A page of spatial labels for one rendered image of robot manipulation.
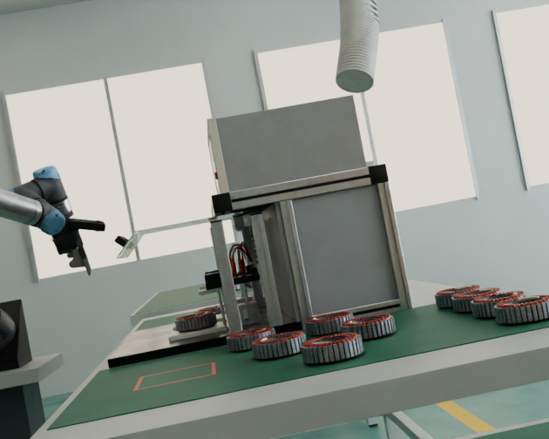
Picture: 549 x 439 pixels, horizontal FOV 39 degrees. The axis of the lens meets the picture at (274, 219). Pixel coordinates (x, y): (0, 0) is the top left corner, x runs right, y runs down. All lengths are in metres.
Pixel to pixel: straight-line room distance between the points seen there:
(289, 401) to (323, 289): 0.80
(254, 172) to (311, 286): 0.34
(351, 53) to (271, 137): 1.35
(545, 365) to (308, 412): 0.37
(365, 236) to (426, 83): 5.36
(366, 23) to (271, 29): 3.73
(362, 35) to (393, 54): 3.84
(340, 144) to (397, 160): 5.03
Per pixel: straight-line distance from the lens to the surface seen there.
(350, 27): 3.45
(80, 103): 7.05
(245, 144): 2.05
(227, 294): 1.94
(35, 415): 2.52
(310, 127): 2.07
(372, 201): 1.98
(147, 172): 6.90
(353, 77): 3.34
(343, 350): 1.40
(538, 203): 7.48
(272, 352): 1.56
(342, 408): 1.20
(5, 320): 2.47
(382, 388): 1.20
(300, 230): 1.94
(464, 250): 7.22
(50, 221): 2.34
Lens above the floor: 0.99
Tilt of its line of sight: 1 degrees up
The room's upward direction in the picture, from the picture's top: 11 degrees counter-clockwise
